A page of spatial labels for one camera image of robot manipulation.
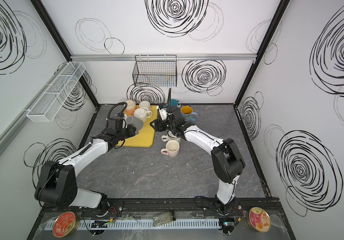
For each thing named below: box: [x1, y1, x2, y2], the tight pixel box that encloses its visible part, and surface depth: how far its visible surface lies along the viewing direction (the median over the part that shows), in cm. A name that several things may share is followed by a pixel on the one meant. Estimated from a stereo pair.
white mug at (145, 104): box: [139, 100, 151, 111], surface depth 113 cm
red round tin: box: [52, 211, 80, 238], surface depth 68 cm
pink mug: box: [160, 140, 180, 158], surface depth 90 cm
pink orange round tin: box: [245, 206, 272, 233], surface depth 69 cm
